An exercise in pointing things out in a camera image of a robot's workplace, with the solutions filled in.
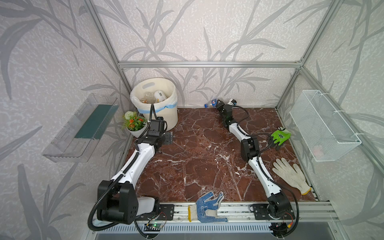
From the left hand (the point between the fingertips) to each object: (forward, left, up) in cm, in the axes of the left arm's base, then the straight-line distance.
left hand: (165, 130), depth 86 cm
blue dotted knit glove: (-38, -23, -13) cm, 47 cm away
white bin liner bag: (+32, +12, +8) cm, 35 cm away
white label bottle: (+25, +7, +4) cm, 27 cm away
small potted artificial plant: (+4, +19, 0) cm, 19 cm away
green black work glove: (+7, -76, -14) cm, 78 cm away
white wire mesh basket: (-13, -76, +19) cm, 79 cm away
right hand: (+39, -35, -8) cm, 53 cm away
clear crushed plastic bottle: (+23, +14, +4) cm, 27 cm away
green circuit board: (-45, +1, -15) cm, 47 cm away
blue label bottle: (+34, -31, -10) cm, 47 cm away
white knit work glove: (-21, -75, -14) cm, 79 cm away
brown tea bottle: (+19, +15, +5) cm, 24 cm away
